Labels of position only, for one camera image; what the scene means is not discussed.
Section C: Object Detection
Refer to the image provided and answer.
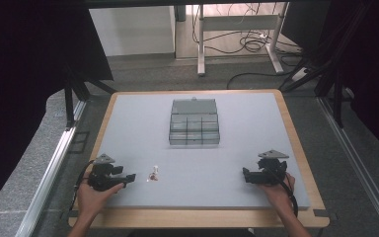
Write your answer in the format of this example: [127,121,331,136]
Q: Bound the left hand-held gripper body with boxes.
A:
[87,153,126,193]

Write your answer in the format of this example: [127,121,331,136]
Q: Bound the black metal stand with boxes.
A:
[63,64,116,130]
[278,48,347,130]

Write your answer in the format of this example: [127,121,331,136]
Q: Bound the white power strip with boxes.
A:
[290,66,309,82]

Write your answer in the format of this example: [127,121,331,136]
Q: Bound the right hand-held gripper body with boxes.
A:
[257,149,290,186]

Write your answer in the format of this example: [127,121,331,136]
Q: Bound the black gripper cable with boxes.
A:
[69,159,96,212]
[268,167,300,218]

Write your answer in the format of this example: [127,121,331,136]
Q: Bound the person's left hand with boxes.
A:
[76,179,125,218]

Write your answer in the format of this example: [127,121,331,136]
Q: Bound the person's right hand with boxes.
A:
[258,172,297,215]

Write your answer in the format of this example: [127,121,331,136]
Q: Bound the clear plastic compartment box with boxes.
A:
[168,97,221,146]

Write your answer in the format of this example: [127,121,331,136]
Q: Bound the aluminium rail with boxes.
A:
[318,96,379,237]
[14,100,87,237]

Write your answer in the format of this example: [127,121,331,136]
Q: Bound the white desk frame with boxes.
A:
[195,3,286,77]

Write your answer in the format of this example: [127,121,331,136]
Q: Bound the grey table mat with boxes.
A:
[96,92,312,210]

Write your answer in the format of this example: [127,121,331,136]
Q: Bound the white cabinet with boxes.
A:
[88,5,177,57]

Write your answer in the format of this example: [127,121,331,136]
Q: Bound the tangle of black floor cables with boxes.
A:
[191,3,305,91]

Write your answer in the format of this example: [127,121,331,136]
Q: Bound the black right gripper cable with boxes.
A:
[268,167,300,218]

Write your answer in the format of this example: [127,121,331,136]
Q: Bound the wooden table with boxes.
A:
[67,88,331,229]

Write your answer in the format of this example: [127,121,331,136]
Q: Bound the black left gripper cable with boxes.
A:
[69,159,96,212]

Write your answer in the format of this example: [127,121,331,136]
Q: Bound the black curtain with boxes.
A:
[280,0,379,163]
[0,0,114,220]

